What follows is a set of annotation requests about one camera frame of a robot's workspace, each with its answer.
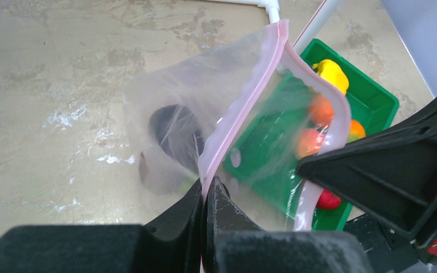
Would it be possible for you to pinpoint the green toy mango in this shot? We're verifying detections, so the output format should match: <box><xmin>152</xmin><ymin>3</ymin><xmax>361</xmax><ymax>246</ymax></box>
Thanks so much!
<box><xmin>347</xmin><ymin>119</ymin><xmax>366</xmax><ymax>143</ymax></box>

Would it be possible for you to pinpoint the red toy tomato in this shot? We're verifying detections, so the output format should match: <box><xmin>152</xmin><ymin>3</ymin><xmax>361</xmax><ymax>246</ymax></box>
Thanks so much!
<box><xmin>316</xmin><ymin>189</ymin><xmax>342</xmax><ymax>210</ymax></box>

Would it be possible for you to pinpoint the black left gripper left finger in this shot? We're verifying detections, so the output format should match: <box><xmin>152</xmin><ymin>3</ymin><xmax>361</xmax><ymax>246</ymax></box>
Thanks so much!
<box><xmin>0</xmin><ymin>182</ymin><xmax>202</xmax><ymax>272</ymax></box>

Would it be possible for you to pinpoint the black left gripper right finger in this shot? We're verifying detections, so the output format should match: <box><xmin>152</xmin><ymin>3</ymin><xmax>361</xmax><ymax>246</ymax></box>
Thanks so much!
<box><xmin>203</xmin><ymin>177</ymin><xmax>373</xmax><ymax>272</ymax></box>

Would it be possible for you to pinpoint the purple toy eggplant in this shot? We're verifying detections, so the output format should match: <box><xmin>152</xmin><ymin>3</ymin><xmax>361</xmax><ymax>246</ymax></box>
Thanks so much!
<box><xmin>149</xmin><ymin>104</ymin><xmax>205</xmax><ymax>174</ymax></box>

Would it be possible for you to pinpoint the green plastic tray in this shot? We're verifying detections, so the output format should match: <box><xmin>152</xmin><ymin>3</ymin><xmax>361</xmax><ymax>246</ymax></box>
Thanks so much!
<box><xmin>223</xmin><ymin>39</ymin><xmax>399</xmax><ymax>227</ymax></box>

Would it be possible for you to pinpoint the clear zip top bag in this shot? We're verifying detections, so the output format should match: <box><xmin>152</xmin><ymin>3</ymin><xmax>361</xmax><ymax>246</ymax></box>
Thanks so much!
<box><xmin>123</xmin><ymin>20</ymin><xmax>351</xmax><ymax>231</ymax></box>

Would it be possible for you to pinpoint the yellow toy bell pepper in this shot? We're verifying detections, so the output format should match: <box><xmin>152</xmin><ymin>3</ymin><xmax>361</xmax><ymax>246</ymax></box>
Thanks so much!
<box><xmin>312</xmin><ymin>59</ymin><xmax>349</xmax><ymax>95</ymax></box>

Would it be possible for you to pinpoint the toy peach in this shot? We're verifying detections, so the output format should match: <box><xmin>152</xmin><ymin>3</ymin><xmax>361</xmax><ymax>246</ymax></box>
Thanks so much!
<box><xmin>295</xmin><ymin>128</ymin><xmax>325</xmax><ymax>159</ymax></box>

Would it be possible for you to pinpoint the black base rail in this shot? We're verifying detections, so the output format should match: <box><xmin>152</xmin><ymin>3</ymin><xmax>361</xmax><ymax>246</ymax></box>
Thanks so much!
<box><xmin>344</xmin><ymin>214</ymin><xmax>429</xmax><ymax>272</ymax></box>

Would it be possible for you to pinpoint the white PVC pipe frame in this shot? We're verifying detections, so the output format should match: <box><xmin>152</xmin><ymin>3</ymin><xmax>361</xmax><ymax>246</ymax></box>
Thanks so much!
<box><xmin>203</xmin><ymin>0</ymin><xmax>344</xmax><ymax>55</ymax></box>

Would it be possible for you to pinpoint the dark red toy apple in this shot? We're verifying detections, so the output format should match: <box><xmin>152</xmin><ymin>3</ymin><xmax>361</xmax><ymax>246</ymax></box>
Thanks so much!
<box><xmin>138</xmin><ymin>147</ymin><xmax>198</xmax><ymax>195</ymax></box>

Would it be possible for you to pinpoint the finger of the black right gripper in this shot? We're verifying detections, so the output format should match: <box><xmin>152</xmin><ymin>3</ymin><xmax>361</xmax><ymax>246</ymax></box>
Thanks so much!
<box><xmin>297</xmin><ymin>97</ymin><xmax>437</xmax><ymax>241</ymax></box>

